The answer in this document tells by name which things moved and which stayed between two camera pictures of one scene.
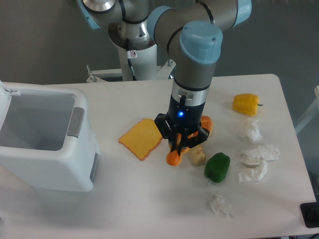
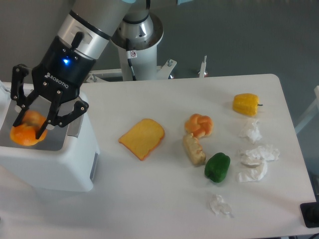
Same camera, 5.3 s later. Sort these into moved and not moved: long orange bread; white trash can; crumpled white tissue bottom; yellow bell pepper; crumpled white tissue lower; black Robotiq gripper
Moved: long orange bread; black Robotiq gripper
Not moved: crumpled white tissue lower; yellow bell pepper; crumpled white tissue bottom; white trash can
